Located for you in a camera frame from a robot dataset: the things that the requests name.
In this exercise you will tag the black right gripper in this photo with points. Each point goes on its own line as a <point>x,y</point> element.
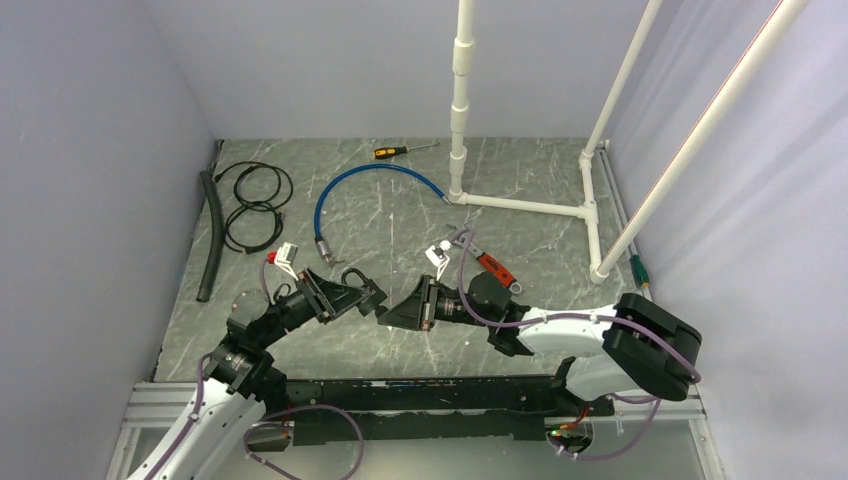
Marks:
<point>416,313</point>

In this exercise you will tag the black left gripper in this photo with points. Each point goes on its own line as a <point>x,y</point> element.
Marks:
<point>325,298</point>

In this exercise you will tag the black padlock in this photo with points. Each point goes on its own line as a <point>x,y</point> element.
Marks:
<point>372,295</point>

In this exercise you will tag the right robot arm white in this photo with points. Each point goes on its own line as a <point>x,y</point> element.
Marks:
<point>631,344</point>

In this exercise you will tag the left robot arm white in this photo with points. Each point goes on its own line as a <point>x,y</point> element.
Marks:
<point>238,390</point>

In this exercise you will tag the black foam tube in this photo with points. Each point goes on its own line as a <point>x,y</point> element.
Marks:
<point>217,234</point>

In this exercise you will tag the red handled adjustable wrench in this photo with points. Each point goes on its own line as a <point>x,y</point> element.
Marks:
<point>460,237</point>

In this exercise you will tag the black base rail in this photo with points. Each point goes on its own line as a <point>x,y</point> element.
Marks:
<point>522,408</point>

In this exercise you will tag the orange handled screwdriver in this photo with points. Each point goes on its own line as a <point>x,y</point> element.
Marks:
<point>384,153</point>

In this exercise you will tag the green handled screwdriver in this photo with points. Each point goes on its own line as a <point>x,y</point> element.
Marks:
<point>639,272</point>

